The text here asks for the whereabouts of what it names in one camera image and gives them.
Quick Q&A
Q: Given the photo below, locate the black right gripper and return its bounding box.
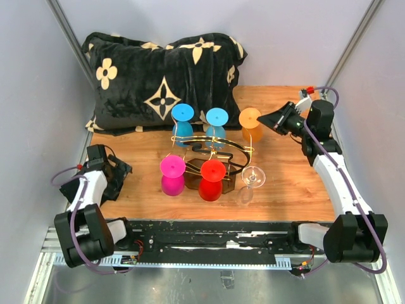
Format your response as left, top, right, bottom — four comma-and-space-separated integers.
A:
258, 101, 313, 139

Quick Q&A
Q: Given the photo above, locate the black cloth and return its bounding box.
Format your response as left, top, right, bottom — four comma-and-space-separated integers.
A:
78, 157, 132, 203

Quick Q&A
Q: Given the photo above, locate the orange plastic wine glass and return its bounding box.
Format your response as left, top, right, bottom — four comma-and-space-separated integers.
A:
239, 107, 263, 143

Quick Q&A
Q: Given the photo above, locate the gold wire wine glass rack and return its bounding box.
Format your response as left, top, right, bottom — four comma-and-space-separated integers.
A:
171, 132, 254, 195

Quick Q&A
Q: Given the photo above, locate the magenta plastic wine glass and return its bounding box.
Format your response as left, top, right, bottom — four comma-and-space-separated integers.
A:
159, 155, 186, 196

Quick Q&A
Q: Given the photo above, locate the light blue plastic wine glass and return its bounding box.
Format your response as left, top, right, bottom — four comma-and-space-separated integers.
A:
206, 108, 228, 139

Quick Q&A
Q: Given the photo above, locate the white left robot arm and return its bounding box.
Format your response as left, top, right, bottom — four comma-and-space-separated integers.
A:
51, 144, 135, 269

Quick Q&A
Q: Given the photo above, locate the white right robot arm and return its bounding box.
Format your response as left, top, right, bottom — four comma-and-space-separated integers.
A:
257, 99, 388, 266

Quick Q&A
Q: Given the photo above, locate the clear glass wine glass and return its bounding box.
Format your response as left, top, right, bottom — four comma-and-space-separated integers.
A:
237, 166, 266, 206

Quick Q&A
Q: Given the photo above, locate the red plastic wine glass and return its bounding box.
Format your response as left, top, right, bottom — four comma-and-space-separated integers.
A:
198, 160, 227, 201

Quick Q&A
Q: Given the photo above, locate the black floral pattern pillow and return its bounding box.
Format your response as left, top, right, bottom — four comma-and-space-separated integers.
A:
82, 32, 247, 136

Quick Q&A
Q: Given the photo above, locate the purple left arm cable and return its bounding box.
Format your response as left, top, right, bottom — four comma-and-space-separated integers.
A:
50, 164, 134, 275

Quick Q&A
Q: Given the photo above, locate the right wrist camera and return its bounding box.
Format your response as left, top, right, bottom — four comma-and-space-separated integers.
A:
296, 87, 315, 114

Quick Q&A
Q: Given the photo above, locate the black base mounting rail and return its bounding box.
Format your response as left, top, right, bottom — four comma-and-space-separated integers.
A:
86, 220, 323, 274

